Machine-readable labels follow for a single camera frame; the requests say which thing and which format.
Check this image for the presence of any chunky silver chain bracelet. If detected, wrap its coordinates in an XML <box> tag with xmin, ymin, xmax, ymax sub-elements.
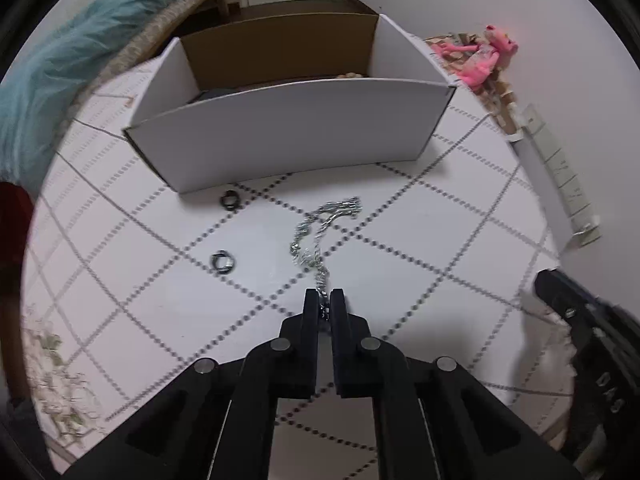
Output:
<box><xmin>290</xmin><ymin>196</ymin><xmax>362</xmax><ymax>321</ymax></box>

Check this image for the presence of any white patterned tablecloth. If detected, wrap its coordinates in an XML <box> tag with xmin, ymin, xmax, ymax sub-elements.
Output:
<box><xmin>23</xmin><ymin>65</ymin><xmax>572</xmax><ymax>470</ymax></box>

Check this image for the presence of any checkered cushion stool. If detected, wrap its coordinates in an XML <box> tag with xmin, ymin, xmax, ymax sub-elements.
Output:
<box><xmin>425</xmin><ymin>25</ymin><xmax>523</xmax><ymax>142</ymax></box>

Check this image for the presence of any white cardboard box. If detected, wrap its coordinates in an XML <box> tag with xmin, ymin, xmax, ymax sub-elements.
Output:
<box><xmin>124</xmin><ymin>13</ymin><xmax>456</xmax><ymax>194</ymax></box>

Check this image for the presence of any pink panther plush toy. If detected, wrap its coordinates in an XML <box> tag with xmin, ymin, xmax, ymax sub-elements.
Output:
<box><xmin>430</xmin><ymin>25</ymin><xmax>518</xmax><ymax>90</ymax></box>

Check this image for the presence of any black wristwatch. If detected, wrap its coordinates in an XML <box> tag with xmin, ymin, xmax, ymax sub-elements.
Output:
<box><xmin>190</xmin><ymin>88</ymin><xmax>236</xmax><ymax>104</ymax></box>

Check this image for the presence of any teal duvet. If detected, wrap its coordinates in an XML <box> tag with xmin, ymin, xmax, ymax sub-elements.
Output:
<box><xmin>0</xmin><ymin>0</ymin><xmax>227</xmax><ymax>196</ymax></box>

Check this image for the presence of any bed with patterned mattress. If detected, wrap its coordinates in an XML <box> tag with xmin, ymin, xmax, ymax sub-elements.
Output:
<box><xmin>0</xmin><ymin>0</ymin><xmax>231</xmax><ymax>201</ymax></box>

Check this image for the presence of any white wall socket strip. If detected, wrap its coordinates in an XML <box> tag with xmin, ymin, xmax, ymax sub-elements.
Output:
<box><xmin>512</xmin><ymin>104</ymin><xmax>601</xmax><ymax>252</ymax></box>

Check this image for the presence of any black ring lower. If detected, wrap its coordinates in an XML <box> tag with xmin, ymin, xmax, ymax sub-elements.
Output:
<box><xmin>210</xmin><ymin>250</ymin><xmax>236</xmax><ymax>276</ymax></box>

